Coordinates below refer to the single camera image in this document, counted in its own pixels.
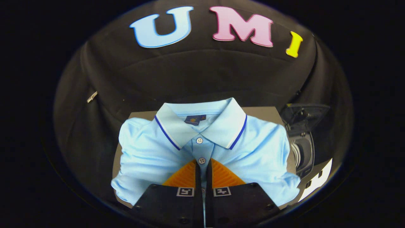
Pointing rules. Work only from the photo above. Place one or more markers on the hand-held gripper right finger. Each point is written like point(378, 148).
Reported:
point(209, 202)

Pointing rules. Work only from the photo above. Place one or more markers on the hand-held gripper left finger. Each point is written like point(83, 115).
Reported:
point(197, 202)

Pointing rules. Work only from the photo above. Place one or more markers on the light blue polo shirt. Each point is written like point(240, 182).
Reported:
point(152, 152)

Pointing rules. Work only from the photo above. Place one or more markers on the dark transparent washing machine lid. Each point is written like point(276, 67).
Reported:
point(303, 117)

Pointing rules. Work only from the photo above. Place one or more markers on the grey cabinet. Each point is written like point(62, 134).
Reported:
point(262, 110)

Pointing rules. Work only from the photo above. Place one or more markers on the silver clip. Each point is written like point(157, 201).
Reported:
point(92, 96)

